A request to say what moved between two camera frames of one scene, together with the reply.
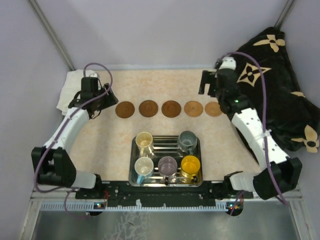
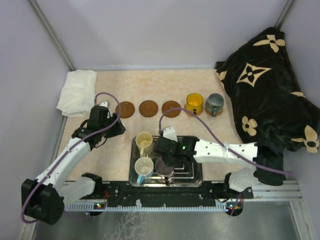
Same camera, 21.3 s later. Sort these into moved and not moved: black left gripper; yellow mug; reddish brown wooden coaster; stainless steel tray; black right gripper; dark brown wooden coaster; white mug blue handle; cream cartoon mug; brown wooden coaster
Moved: black right gripper; yellow mug; black left gripper
Not moved: brown wooden coaster; white mug blue handle; stainless steel tray; dark brown wooden coaster; cream cartoon mug; reddish brown wooden coaster
